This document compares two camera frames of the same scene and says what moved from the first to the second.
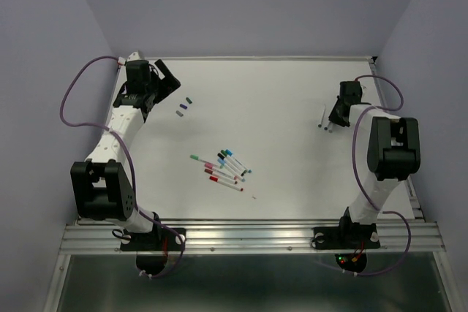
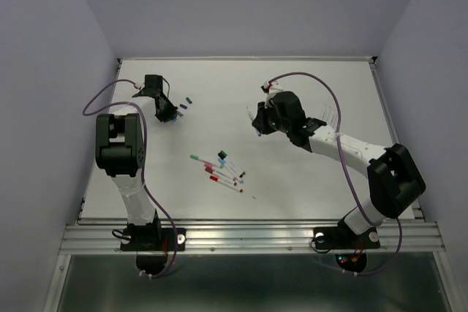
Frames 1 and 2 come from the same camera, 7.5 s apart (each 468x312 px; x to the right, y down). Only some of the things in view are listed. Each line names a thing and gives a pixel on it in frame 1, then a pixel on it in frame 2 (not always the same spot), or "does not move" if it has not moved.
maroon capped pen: (220, 176) does not move
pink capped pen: (221, 171) does not move
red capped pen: (216, 179) does not move
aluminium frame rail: (203, 237) does not move
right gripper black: (333, 117) -> (260, 124)
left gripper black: (168, 85) -> (170, 112)
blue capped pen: (229, 154) -> (259, 134)
